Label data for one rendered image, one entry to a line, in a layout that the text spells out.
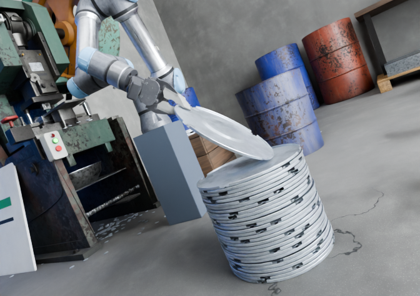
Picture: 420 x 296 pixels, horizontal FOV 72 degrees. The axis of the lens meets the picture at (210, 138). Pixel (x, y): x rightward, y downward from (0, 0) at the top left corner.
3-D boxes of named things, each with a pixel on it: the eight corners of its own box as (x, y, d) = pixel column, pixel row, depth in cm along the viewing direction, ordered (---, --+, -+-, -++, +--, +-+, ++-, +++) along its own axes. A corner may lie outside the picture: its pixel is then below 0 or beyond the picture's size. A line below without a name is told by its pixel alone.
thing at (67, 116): (95, 118, 168) (85, 96, 168) (74, 123, 157) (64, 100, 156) (72, 130, 182) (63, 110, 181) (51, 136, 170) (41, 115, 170)
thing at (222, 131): (222, 113, 97) (223, 111, 97) (290, 160, 80) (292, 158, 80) (152, 98, 76) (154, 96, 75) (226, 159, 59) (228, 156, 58)
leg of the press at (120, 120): (167, 200, 193) (114, 73, 187) (156, 208, 183) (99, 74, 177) (89, 218, 243) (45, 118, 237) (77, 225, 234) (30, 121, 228)
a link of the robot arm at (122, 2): (163, 97, 145) (94, -14, 118) (190, 85, 141) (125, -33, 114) (159, 108, 135) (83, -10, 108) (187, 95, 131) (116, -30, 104)
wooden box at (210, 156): (240, 168, 200) (222, 121, 197) (221, 189, 166) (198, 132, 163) (193, 182, 217) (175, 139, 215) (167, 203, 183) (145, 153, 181)
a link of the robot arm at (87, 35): (67, -5, 117) (59, 90, 93) (88, -18, 114) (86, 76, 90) (88, 17, 127) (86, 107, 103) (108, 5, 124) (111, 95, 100)
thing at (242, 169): (310, 137, 83) (309, 135, 83) (284, 173, 58) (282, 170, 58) (225, 162, 98) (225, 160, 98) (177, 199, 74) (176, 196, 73)
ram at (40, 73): (64, 90, 177) (43, 44, 175) (39, 93, 164) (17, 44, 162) (49, 100, 186) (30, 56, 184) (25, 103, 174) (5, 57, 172)
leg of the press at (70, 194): (104, 246, 148) (30, 80, 142) (84, 260, 139) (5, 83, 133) (24, 256, 199) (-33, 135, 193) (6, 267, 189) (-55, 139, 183)
